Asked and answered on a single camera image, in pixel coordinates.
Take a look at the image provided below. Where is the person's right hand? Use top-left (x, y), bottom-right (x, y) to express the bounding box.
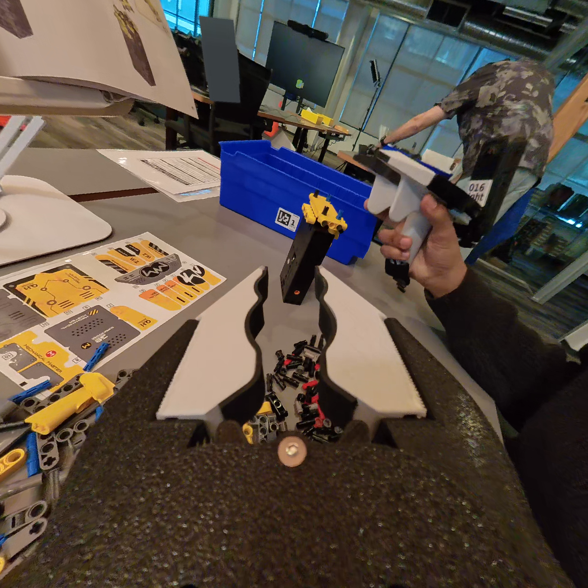
top-left (378, 194), bottom-right (470, 300)

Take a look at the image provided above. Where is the white book stand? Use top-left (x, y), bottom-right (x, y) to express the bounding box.
top-left (0, 76), bottom-right (134, 267)

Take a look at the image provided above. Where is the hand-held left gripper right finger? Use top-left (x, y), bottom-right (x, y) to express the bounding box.
top-left (315, 266), bottom-right (430, 435)

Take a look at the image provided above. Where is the laminated paper sheet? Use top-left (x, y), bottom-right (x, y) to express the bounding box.
top-left (96, 149), bottom-right (222, 203)

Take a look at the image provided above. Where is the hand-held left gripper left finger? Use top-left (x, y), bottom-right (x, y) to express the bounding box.
top-left (155, 266), bottom-right (271, 435)

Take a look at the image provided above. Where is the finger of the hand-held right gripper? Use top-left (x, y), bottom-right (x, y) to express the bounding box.
top-left (353, 143), bottom-right (455, 185)

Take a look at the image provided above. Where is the blue storage bin white tag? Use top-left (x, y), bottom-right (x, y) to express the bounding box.
top-left (219, 140), bottom-right (379, 266)

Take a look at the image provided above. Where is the yellow and grey sticker sheet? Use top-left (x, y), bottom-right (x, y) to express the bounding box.
top-left (0, 232), bottom-right (227, 391)

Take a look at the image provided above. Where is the pile of brick parts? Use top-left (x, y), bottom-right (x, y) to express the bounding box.
top-left (0, 334), bottom-right (345, 572)

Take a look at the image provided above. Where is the black and yellow brick assembly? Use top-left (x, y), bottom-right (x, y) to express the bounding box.
top-left (279, 190), bottom-right (348, 306)

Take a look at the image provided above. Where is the black monitor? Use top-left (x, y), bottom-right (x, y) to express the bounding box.
top-left (266, 21), bottom-right (346, 108)

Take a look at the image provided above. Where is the open instruction booklet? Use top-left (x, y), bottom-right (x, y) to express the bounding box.
top-left (0, 0), bottom-right (199, 119)

